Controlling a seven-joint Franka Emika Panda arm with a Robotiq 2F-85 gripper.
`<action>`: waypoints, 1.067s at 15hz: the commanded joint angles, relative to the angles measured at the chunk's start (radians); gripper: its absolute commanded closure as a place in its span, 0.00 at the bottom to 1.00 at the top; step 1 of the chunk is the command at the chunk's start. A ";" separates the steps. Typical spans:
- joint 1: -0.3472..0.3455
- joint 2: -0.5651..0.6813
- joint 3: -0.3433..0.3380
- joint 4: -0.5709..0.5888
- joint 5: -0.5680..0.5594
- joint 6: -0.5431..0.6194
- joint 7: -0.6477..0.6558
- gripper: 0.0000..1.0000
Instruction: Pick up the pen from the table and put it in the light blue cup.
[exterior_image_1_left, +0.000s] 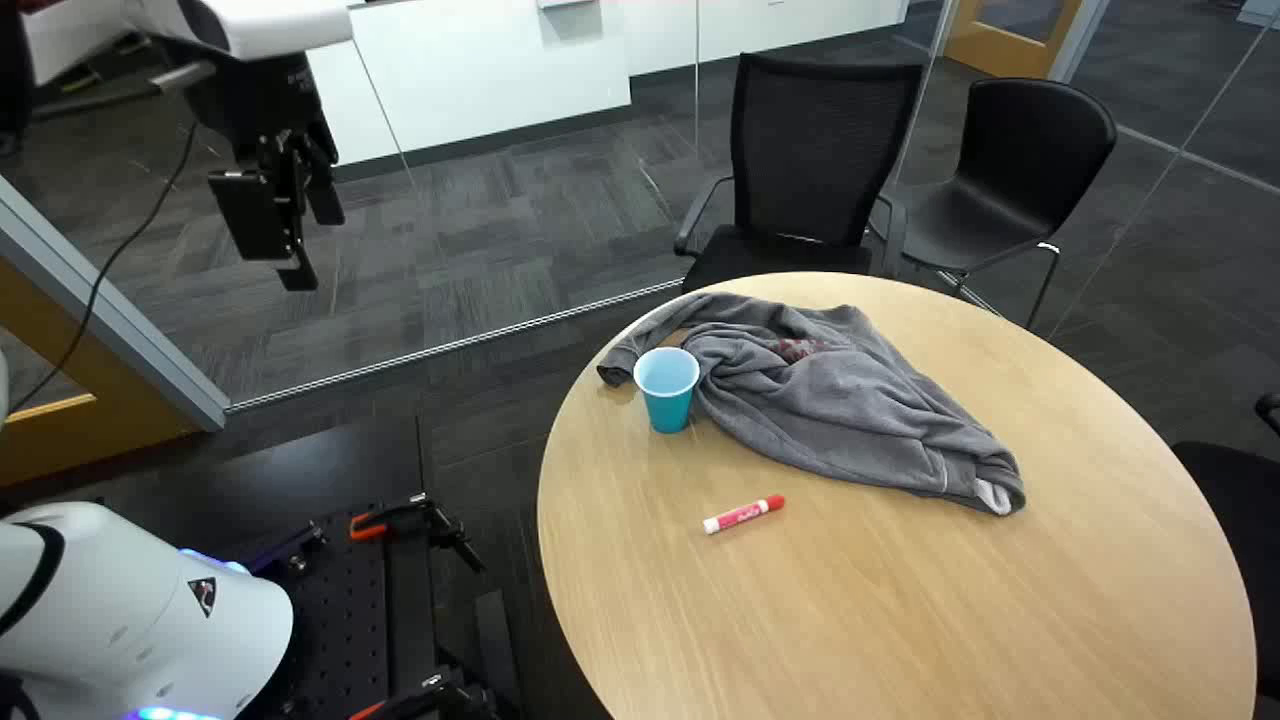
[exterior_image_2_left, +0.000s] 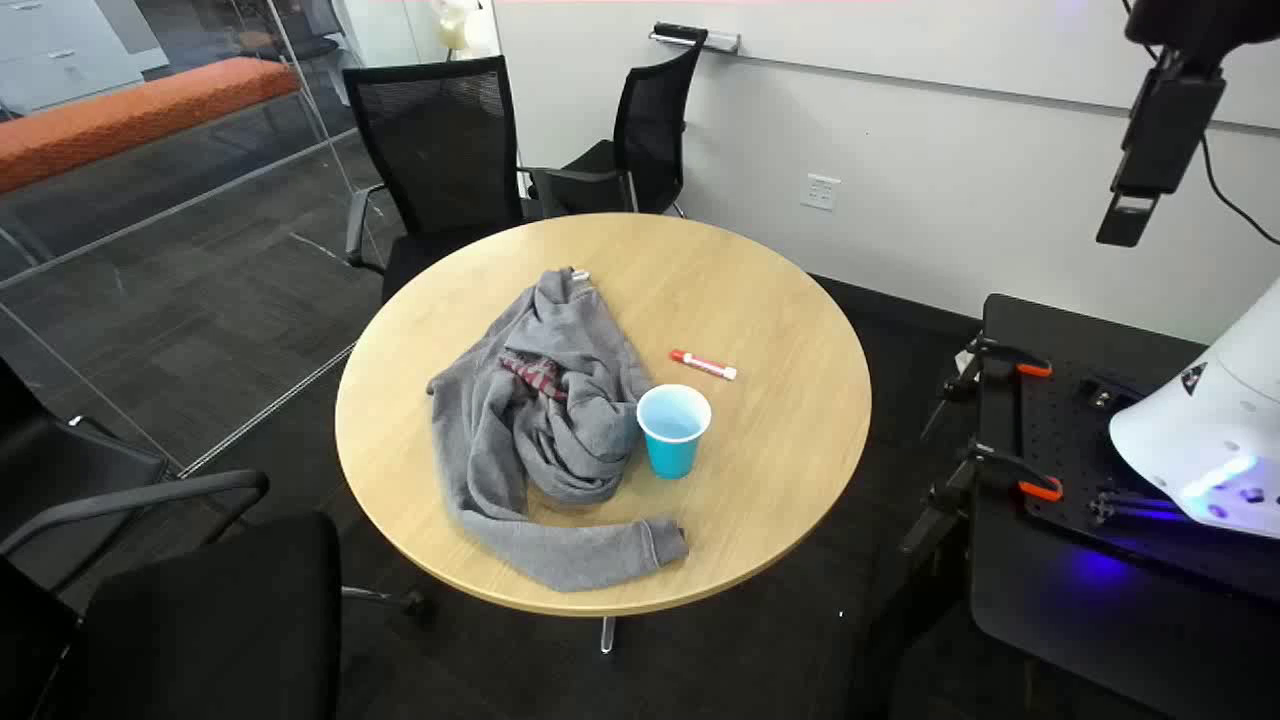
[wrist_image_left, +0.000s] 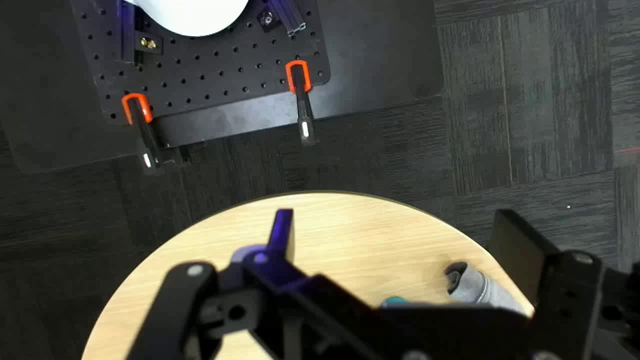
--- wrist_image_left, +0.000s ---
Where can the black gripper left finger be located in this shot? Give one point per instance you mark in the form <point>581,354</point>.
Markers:
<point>282,233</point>

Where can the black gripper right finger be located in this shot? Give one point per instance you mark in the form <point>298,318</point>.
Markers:
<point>527,250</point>

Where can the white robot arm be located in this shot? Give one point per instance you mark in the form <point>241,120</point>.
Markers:
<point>192,16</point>

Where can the grey sweatshirt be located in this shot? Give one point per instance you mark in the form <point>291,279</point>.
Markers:
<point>476,286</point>

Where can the orange black bar clamp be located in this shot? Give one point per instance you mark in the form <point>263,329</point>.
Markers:
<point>142,127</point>
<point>301,100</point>

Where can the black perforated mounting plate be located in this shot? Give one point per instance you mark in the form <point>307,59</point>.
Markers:
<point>220,66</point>

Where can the black robot cart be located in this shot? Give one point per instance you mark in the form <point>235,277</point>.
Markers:
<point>381,60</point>

